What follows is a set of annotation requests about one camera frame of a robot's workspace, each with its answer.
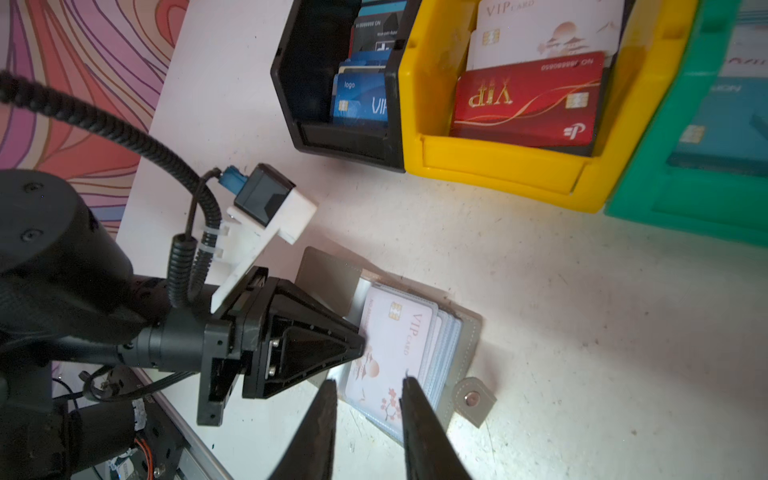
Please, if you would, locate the white vip card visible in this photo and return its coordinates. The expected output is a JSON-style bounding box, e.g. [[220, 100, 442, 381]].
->
[[343, 284, 438, 441], [467, 0, 625, 71]]

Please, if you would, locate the yellow storage bin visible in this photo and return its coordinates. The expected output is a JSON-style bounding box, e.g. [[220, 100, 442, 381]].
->
[[399, 1, 699, 213]]

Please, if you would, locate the red VIP card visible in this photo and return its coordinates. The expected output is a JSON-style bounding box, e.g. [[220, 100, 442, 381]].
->
[[450, 52, 606, 155]]

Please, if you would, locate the white VIP card in bin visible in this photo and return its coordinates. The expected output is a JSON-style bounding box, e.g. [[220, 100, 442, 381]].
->
[[467, 0, 625, 71]]

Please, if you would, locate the grey card holder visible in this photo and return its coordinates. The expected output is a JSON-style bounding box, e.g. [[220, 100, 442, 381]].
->
[[297, 247, 496, 443]]

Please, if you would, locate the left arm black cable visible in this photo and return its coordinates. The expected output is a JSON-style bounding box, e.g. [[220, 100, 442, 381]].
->
[[0, 70, 224, 308]]

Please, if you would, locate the teal card in green bin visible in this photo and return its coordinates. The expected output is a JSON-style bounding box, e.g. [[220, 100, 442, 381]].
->
[[667, 77, 767, 178]]

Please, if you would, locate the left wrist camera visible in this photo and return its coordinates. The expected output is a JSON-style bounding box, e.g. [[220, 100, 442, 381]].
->
[[204, 163, 317, 313]]

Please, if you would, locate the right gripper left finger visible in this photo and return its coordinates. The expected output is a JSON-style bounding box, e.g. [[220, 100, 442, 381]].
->
[[270, 380, 338, 480]]

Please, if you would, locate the black storage bin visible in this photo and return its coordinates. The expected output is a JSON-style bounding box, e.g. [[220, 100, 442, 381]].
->
[[270, 1, 421, 173]]

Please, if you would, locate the green storage bin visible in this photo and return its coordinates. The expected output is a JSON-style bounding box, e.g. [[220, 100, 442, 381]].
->
[[604, 1, 767, 246]]

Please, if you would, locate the blue card in black bin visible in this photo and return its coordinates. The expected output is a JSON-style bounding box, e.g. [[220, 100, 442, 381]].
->
[[330, 50, 391, 128]]

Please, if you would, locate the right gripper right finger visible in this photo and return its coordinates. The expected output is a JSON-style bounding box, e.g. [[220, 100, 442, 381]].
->
[[400, 377, 470, 480]]

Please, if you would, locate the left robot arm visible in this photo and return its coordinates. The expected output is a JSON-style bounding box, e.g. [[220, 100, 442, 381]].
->
[[1, 164, 365, 479]]

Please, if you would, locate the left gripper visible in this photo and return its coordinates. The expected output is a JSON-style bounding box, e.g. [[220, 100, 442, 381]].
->
[[196, 267, 366, 426]]

